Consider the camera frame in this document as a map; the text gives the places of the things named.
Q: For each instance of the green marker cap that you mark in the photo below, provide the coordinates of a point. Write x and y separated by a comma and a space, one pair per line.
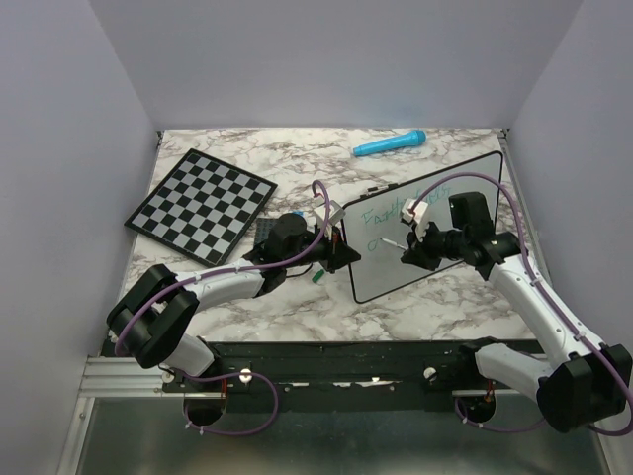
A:
318, 276

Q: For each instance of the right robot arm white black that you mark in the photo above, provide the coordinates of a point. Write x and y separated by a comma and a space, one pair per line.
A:
582, 380

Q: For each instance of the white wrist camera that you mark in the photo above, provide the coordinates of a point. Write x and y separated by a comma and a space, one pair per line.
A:
415, 213
328, 216

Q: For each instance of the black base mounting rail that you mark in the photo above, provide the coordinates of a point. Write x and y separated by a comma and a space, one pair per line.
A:
336, 377

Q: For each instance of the black and silver chessboard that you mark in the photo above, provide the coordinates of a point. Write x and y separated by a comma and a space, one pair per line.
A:
202, 208

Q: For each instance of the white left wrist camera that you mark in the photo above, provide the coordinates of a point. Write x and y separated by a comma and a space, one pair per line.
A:
328, 216

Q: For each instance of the dark grey lego baseplate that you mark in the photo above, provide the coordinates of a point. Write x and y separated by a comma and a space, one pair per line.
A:
263, 226

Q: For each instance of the white whiteboard black frame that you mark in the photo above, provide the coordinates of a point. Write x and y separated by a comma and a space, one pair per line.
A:
369, 220

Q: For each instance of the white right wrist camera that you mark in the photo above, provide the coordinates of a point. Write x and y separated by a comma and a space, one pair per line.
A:
415, 213

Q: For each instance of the blue toy microphone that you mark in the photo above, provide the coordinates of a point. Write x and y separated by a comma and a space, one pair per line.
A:
411, 139

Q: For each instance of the aluminium extrusion frame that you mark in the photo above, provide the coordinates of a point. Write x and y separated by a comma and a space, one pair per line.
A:
111, 377

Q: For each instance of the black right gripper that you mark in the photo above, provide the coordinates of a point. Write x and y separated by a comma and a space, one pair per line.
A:
419, 253

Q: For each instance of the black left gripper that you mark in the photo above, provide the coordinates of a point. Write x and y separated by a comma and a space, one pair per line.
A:
337, 253

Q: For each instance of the green whiteboard marker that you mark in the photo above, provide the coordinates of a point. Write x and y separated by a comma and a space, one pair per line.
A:
392, 243

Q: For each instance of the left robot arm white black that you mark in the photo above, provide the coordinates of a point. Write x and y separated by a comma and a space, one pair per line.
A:
150, 321

